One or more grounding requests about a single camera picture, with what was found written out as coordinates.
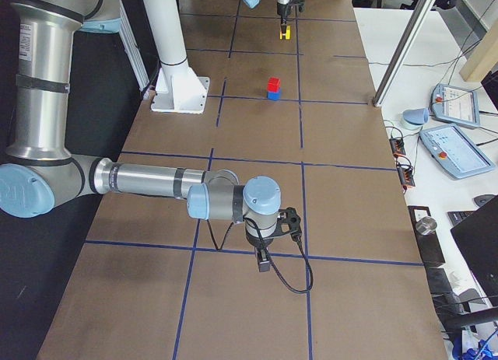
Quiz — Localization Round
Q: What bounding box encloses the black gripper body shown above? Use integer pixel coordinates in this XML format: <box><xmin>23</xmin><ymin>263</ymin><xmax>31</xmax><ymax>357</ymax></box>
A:
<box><xmin>246</xmin><ymin>232</ymin><xmax>273</xmax><ymax>262</ymax></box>
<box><xmin>277</xmin><ymin>2</ymin><xmax>292</xmax><ymax>22</ymax></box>

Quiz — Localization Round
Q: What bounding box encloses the yellow wooden block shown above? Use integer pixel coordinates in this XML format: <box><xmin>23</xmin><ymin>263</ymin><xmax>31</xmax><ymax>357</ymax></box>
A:
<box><xmin>279</xmin><ymin>24</ymin><xmax>291</xmax><ymax>40</ymax></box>

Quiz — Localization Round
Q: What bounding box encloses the red wooden block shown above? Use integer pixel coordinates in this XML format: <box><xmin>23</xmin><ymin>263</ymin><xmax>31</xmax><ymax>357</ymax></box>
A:
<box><xmin>266</xmin><ymin>77</ymin><xmax>281</xmax><ymax>93</ymax></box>

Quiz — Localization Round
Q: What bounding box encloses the blue wooden block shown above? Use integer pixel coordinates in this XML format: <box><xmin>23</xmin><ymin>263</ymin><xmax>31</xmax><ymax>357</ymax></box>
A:
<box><xmin>267</xmin><ymin>89</ymin><xmax>282</xmax><ymax>101</ymax></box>

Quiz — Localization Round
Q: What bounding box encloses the white mounting pole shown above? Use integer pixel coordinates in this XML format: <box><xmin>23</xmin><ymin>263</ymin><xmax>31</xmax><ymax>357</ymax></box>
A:
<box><xmin>143</xmin><ymin>0</ymin><xmax>188</xmax><ymax>67</ymax></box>

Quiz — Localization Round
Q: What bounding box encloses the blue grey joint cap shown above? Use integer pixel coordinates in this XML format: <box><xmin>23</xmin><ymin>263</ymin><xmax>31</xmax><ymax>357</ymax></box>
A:
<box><xmin>401</xmin><ymin>107</ymin><xmax>430</xmax><ymax>130</ymax></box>

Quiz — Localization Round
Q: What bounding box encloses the lower black orange connector box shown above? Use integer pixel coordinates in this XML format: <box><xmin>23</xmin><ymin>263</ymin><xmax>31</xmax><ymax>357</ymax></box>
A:
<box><xmin>396</xmin><ymin>163</ymin><xmax>416</xmax><ymax>189</ymax></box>

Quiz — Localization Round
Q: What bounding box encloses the black orange connector box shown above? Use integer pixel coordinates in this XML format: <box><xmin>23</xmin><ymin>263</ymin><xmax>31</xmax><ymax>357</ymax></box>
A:
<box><xmin>389</xmin><ymin>137</ymin><xmax>406</xmax><ymax>158</ymax></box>
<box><xmin>396</xmin><ymin>163</ymin><xmax>416</xmax><ymax>189</ymax></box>

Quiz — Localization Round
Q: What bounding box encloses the upper black orange connector box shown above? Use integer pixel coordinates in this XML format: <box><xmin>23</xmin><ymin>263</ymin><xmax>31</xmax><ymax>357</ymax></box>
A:
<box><xmin>389</xmin><ymin>137</ymin><xmax>406</xmax><ymax>158</ymax></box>

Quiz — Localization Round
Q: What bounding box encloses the silver metal cylinder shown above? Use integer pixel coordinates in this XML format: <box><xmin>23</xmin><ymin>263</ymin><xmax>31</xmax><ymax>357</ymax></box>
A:
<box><xmin>415</xmin><ymin>216</ymin><xmax>437</xmax><ymax>236</ymax></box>

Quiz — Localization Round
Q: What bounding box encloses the upper teach pendant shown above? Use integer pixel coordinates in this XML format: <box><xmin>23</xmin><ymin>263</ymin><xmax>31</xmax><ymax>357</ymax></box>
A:
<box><xmin>430</xmin><ymin>83</ymin><xmax>481</xmax><ymax>128</ymax></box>

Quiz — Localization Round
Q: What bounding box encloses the teach pendant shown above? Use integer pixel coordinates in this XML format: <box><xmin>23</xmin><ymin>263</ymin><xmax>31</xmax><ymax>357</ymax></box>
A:
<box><xmin>419</xmin><ymin>124</ymin><xmax>496</xmax><ymax>180</ymax></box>
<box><xmin>430</xmin><ymin>83</ymin><xmax>481</xmax><ymax>128</ymax></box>

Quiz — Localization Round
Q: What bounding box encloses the lower teach pendant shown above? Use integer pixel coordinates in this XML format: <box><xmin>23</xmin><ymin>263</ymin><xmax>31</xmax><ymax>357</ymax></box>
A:
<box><xmin>419</xmin><ymin>124</ymin><xmax>496</xmax><ymax>180</ymax></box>

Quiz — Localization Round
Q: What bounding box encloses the black laptop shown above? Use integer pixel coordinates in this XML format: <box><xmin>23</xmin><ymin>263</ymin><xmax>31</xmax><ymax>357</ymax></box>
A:
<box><xmin>451</xmin><ymin>197</ymin><xmax>497</xmax><ymax>306</ymax></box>

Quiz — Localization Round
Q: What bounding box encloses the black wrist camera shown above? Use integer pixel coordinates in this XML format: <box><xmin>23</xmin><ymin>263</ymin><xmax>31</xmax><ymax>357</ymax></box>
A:
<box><xmin>289</xmin><ymin>0</ymin><xmax>305</xmax><ymax>12</ymax></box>
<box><xmin>273</xmin><ymin>207</ymin><xmax>302</xmax><ymax>242</ymax></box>

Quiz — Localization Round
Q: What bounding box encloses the black braided cable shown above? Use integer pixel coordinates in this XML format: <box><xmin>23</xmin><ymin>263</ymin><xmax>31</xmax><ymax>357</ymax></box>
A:
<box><xmin>206</xmin><ymin>218</ymin><xmax>314</xmax><ymax>294</ymax></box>

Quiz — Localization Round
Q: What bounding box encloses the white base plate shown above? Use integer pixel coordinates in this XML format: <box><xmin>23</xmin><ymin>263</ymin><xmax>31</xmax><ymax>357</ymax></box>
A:
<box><xmin>151</xmin><ymin>68</ymin><xmax>210</xmax><ymax>114</ymax></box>

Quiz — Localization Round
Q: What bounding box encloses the aluminium frame post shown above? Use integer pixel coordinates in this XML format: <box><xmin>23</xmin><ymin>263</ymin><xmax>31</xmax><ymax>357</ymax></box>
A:
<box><xmin>372</xmin><ymin>0</ymin><xmax>436</xmax><ymax>107</ymax></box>

